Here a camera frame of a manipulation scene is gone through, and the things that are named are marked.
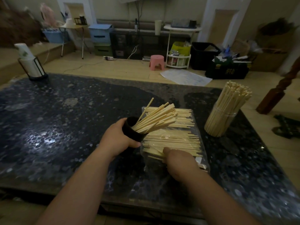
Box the white tall tumbler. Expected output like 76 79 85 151
154 20 163 35

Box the dark dried plant bunch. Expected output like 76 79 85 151
258 17 294 37

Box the person's left forearm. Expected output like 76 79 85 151
35 140 116 225

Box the brown cardboard box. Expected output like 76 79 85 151
250 50 289 73

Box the black paper roll holder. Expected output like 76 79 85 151
18 57 49 81

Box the white round shelf cart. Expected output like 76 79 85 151
163 24 203 70

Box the green storage box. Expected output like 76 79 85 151
93 43 114 57

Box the yellow-green bag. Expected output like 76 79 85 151
169 41 192 57

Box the pile of loose wooden chopsticks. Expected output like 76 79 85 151
142 106 208 172

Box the brown wooden turned leg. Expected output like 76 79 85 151
256 56 300 115

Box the clear plastic jar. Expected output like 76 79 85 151
204 103 240 138

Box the pink cloth item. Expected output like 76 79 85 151
40 3 58 28

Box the dark green object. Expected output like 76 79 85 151
271 114 300 140

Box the person's left hand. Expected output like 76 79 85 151
101 118 141 160

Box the clear plastic bag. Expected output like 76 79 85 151
140 106 210 174

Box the black cup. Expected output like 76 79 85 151
122 117 148 143

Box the black box with yellow print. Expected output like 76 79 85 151
205 56 252 80

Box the white paper towel roll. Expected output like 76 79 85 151
14 43 42 78

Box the pink plastic stool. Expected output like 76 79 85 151
149 55 167 71

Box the black low cabinet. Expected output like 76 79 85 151
110 28 193 60

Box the small folding table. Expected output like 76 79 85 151
59 24 91 60

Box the bundle of chopsticks in cup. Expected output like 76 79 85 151
131 98 178 134

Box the person's right forearm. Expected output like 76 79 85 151
177 170 262 225

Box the white paper sheet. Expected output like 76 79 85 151
160 68 213 87

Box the blue plastic basket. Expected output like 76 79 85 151
42 29 70 44

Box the black plastic bin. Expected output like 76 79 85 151
190 42 221 71

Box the blue storage box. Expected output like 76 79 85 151
88 24 114 44

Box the upright chopsticks bunch in jar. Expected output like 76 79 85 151
204 80 253 137

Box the person's right hand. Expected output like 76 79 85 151
163 147 203 183

